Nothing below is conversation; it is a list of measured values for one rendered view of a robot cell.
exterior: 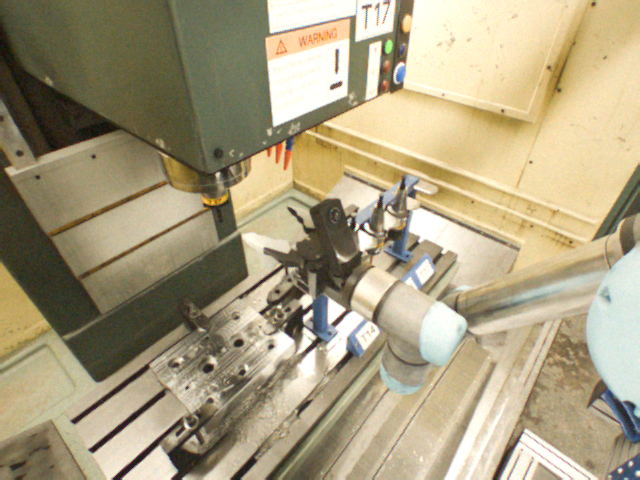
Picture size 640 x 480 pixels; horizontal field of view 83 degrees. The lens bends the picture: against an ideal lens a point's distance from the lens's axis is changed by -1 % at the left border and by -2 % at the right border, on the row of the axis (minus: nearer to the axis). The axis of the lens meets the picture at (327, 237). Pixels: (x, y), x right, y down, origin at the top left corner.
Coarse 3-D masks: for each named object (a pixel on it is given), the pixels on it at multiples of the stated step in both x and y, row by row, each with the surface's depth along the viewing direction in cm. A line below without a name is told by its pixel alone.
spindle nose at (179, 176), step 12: (168, 156) 59; (168, 168) 61; (180, 168) 60; (228, 168) 62; (240, 168) 64; (168, 180) 64; (180, 180) 62; (192, 180) 61; (204, 180) 61; (216, 180) 62; (228, 180) 64; (240, 180) 66; (192, 192) 63; (204, 192) 63
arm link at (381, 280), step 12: (360, 276) 53; (372, 276) 52; (384, 276) 52; (360, 288) 52; (372, 288) 51; (384, 288) 51; (360, 300) 52; (372, 300) 51; (360, 312) 53; (372, 312) 51
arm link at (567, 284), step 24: (600, 240) 40; (624, 240) 36; (552, 264) 44; (576, 264) 41; (600, 264) 38; (456, 288) 67; (480, 288) 55; (504, 288) 50; (528, 288) 46; (552, 288) 43; (576, 288) 41; (456, 312) 59; (480, 312) 54; (504, 312) 50; (528, 312) 47; (552, 312) 45; (576, 312) 43
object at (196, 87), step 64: (0, 0) 61; (64, 0) 45; (128, 0) 36; (192, 0) 34; (256, 0) 39; (64, 64) 56; (128, 64) 42; (192, 64) 37; (256, 64) 42; (128, 128) 52; (192, 128) 41; (256, 128) 47
